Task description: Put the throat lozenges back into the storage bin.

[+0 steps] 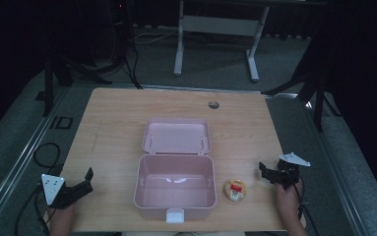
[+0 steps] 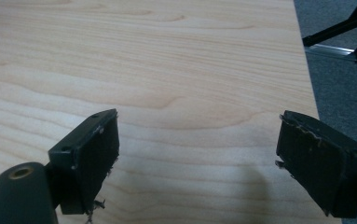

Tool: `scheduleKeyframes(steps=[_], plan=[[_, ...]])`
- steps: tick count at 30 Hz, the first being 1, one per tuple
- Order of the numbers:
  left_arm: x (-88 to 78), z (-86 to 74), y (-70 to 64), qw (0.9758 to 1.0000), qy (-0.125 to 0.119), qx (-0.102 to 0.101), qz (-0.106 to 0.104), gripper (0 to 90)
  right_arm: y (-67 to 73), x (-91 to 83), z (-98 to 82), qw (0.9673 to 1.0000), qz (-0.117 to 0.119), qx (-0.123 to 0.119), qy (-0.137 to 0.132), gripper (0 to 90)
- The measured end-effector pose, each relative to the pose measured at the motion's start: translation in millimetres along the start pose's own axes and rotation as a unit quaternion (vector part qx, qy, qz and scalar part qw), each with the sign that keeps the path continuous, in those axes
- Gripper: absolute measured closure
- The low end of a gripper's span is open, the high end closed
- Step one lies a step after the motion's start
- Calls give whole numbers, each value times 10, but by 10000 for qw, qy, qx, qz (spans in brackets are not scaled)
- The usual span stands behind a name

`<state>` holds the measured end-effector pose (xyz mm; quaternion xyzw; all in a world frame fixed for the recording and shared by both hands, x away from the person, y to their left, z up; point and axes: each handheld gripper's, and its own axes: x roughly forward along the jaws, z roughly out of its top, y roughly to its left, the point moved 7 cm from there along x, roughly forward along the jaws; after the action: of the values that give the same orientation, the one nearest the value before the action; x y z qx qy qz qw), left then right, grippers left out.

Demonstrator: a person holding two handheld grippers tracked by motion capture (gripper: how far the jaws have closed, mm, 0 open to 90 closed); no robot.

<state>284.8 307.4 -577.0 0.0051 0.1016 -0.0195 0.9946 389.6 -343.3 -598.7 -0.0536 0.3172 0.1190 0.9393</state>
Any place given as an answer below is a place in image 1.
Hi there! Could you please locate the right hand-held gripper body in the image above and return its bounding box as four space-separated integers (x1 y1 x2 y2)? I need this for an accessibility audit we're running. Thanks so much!
275 151 311 191

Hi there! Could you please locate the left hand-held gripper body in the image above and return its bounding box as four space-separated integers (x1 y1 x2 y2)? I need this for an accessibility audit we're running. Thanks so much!
40 173 81 209

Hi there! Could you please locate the person's right hand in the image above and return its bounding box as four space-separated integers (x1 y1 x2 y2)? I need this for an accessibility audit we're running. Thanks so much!
276 179 305 215

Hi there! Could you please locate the person's left hand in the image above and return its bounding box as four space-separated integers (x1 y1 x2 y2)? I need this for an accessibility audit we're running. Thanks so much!
47 200 78 225

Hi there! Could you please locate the pink plastic box with lid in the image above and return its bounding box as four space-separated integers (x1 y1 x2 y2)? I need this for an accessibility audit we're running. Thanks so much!
133 117 218 225

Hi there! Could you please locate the black tripod stand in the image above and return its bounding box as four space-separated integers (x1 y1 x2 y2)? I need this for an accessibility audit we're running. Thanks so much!
42 53 113 118
262 30 343 133

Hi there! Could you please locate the black equipment tower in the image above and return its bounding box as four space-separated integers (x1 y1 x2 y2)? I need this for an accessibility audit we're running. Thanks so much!
107 0 134 65

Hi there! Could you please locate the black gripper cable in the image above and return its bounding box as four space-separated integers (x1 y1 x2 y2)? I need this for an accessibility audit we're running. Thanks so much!
14 183 57 236
290 176 322 236

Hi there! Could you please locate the black floor cable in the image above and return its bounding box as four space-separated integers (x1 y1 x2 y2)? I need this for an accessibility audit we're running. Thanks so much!
122 38 145 90

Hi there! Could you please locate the white metal desk frame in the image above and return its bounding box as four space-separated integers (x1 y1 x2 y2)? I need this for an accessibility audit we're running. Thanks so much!
173 0 271 83

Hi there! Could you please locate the white floor cable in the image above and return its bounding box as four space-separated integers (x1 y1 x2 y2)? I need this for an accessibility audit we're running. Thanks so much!
131 29 180 45

